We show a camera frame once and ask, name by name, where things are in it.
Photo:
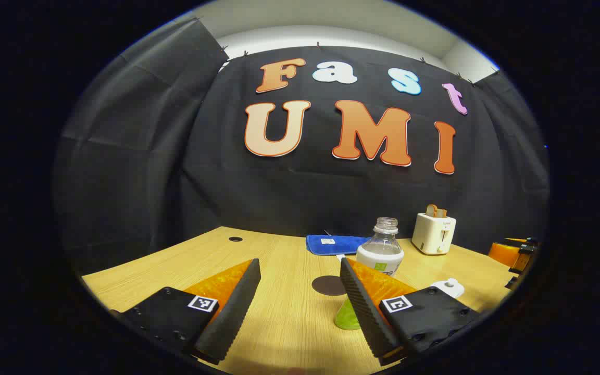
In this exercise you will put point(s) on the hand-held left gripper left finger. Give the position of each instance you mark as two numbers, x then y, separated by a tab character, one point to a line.
232	317

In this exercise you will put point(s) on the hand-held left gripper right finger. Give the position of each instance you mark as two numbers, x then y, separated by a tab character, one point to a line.
365	312

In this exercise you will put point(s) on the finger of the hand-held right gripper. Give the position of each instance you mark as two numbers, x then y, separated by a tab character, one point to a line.
505	252

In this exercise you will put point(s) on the dark round coaster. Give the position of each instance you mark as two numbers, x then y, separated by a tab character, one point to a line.
326	285

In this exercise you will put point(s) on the clear water bottle green drink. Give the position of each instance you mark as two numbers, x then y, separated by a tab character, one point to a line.
380	250

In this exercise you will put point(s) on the white teacup lid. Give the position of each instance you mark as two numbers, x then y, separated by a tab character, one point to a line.
450	286

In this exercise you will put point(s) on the cream toaster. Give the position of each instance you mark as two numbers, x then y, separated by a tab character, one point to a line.
433	234

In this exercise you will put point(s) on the brown toast slice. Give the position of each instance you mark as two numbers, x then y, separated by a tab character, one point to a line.
431	210
441	212

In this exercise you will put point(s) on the blue towel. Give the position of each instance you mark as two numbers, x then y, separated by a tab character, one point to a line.
331	245

